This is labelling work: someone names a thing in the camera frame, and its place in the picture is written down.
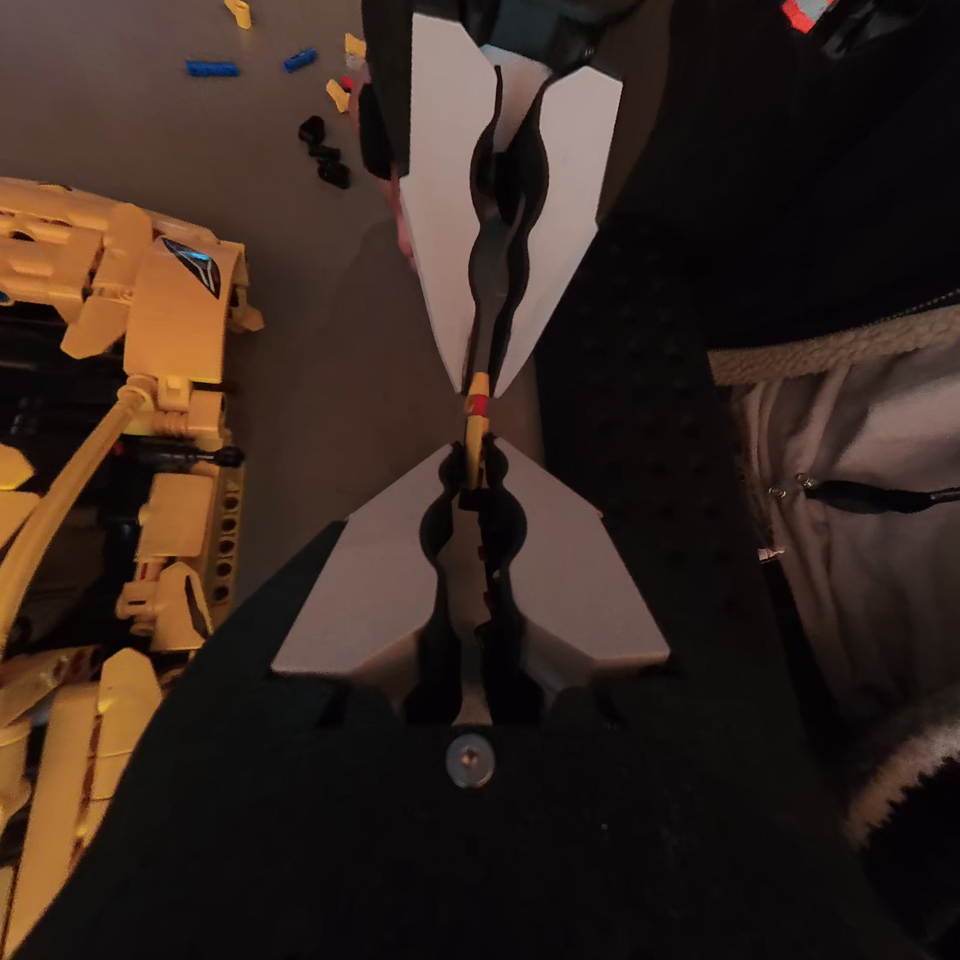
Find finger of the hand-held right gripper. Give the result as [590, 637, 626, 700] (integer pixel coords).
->
[399, 13, 502, 396]
[487, 63, 625, 399]

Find small yellow connector brick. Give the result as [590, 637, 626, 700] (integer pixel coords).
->
[461, 414, 492, 492]

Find scattered mixed brick pieces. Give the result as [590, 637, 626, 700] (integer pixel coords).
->
[186, 0, 369, 190]

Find orange striped traffic cone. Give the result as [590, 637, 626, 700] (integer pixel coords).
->
[780, 0, 837, 35]

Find person's right hand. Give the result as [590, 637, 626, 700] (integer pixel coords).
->
[378, 174, 420, 273]

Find black shoulder strap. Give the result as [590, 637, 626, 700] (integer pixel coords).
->
[795, 472, 960, 519]

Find black and yellow brick subassembly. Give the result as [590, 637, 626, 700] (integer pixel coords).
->
[457, 480, 519, 676]

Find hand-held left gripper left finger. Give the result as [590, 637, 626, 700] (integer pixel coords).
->
[270, 442, 464, 725]

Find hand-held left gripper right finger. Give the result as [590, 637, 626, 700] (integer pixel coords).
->
[483, 437, 670, 725]

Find yellow toy brick car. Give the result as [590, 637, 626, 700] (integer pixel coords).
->
[0, 176, 265, 960]

